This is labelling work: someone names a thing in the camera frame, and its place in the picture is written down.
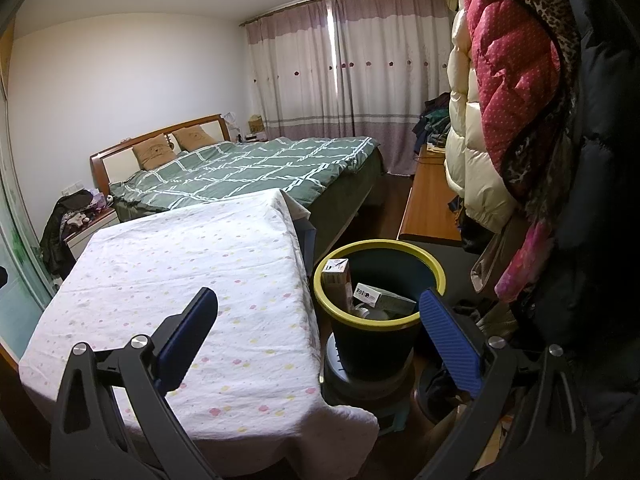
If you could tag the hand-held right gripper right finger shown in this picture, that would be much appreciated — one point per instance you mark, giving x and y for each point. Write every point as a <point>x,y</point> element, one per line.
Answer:
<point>450,340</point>

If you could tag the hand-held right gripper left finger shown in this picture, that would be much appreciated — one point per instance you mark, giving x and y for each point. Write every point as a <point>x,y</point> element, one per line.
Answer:
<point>187,330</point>

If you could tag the long white green box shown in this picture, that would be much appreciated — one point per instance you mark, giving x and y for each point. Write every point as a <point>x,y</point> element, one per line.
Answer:
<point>390,301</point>

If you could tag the yellow rimmed dark bin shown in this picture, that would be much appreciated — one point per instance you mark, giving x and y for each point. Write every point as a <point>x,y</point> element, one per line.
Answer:
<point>370,355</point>

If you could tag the white yellow box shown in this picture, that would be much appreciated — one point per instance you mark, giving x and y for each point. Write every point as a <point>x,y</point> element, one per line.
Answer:
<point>334,280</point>

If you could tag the dotted white tablecloth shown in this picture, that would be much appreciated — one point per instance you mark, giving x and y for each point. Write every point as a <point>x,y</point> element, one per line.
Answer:
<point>190,270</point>

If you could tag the beige garment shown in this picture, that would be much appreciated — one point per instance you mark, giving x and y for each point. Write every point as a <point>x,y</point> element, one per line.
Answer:
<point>492,260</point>

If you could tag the pink garment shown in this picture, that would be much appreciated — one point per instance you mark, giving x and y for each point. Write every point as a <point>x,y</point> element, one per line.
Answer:
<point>527,260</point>

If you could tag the wooden desk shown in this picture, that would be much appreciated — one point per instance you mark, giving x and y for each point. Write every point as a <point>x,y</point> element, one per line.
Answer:
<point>430,210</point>

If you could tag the white wooden nightstand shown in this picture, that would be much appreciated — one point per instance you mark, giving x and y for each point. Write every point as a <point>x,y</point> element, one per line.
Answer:
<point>92,235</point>

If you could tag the white puffer jacket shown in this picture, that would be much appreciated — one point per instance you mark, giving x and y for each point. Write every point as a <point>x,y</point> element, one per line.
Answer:
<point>475,175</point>

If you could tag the bed with green quilt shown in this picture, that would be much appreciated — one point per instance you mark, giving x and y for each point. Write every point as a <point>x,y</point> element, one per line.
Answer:
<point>250,170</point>

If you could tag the dark green bed base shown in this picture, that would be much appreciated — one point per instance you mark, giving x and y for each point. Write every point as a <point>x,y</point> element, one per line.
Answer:
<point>350,200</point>

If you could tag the brown pillow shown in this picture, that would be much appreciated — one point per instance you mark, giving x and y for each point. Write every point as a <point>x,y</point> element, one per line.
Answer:
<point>195,138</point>
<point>152,152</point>

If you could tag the wooden bed headboard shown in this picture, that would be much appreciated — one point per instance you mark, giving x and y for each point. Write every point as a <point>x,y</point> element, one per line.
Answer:
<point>115,160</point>

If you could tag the glass wardrobe sliding door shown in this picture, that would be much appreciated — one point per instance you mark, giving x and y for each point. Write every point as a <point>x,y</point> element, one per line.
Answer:
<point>20,240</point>

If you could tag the black coat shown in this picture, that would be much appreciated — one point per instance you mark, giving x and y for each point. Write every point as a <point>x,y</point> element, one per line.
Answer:
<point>610,210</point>

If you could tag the small cardboard box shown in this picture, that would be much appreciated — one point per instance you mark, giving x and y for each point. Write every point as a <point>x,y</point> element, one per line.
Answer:
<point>256,125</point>

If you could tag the pile of clothes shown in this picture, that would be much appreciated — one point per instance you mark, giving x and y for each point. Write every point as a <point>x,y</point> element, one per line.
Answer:
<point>432,120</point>

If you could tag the red dotted puffer jacket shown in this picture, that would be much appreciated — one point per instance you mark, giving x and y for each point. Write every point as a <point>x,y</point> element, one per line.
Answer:
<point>515,85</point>

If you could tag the pink white curtain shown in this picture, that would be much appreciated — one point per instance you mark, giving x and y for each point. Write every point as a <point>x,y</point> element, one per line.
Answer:
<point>395,70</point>
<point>290,70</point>

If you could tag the leopard print garment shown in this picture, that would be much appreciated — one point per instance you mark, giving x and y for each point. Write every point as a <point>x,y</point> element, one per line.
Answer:
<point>545,5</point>

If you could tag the blue grey table frame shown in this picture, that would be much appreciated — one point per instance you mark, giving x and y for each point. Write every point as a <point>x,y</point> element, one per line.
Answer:
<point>305,242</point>

